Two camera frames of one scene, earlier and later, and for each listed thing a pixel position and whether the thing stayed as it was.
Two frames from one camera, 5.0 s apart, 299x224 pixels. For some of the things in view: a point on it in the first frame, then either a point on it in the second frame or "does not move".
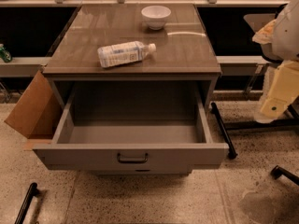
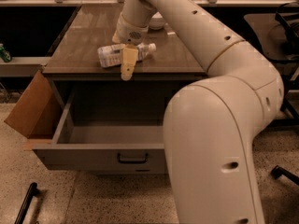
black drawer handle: [132, 161] does not move
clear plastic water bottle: [124, 52] does not move
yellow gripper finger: [284, 90] to [132, 35]
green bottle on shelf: [5, 55] does not move
